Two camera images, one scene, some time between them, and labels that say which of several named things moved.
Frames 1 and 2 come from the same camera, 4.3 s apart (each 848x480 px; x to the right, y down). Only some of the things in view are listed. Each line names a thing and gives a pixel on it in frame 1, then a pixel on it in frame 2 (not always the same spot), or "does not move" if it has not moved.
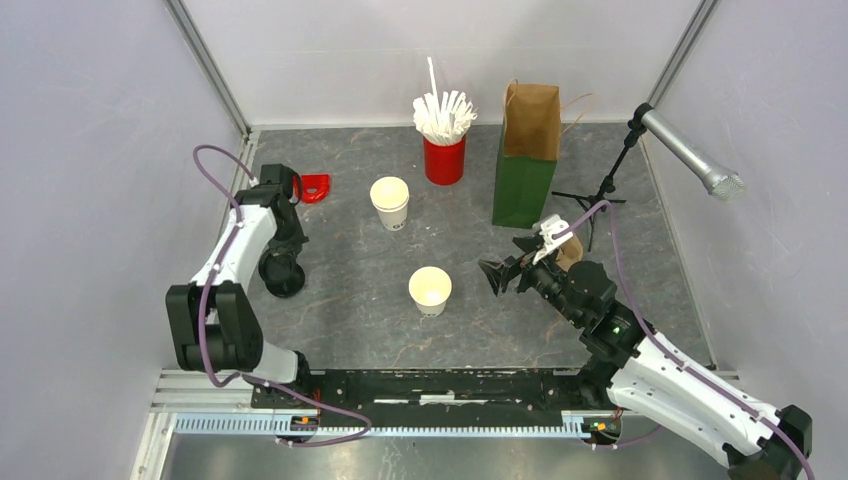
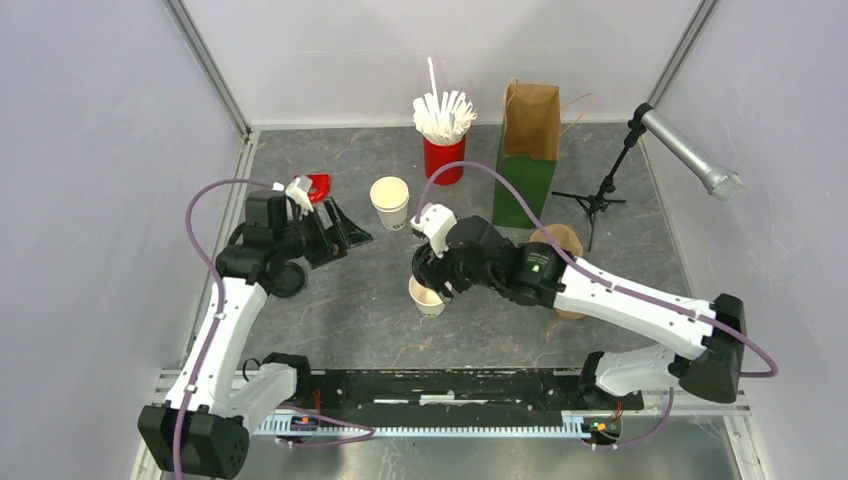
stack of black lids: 282,275 does not move
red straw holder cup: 444,163 does not move
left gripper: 283,249 -> 330,246
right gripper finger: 498,274 -> 424,272
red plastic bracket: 314,187 does not move
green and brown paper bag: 530,148 does not move
